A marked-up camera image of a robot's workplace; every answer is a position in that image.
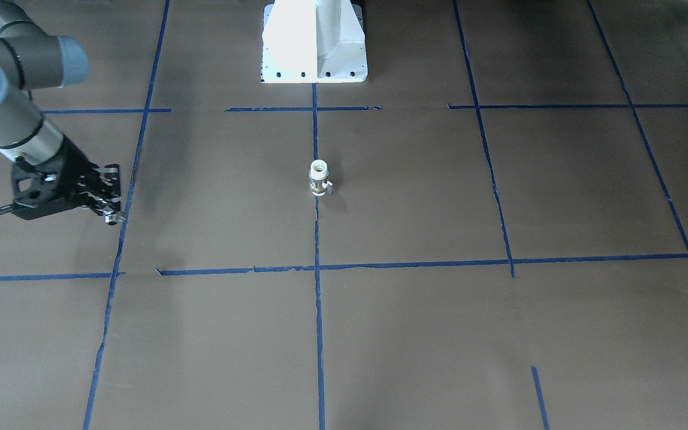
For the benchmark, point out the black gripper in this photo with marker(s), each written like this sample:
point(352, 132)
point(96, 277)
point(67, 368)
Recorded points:
point(75, 162)

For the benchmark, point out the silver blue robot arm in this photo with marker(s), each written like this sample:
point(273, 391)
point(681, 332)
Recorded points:
point(31, 59)

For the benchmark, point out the white PPR valve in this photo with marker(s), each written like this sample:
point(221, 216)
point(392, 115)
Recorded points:
point(319, 183)

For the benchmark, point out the brown paper table mat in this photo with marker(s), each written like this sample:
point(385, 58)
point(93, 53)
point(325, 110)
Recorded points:
point(505, 247)

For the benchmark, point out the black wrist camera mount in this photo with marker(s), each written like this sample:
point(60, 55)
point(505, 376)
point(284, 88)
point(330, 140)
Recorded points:
point(33, 189)

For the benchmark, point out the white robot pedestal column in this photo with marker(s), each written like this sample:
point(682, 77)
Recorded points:
point(313, 42)

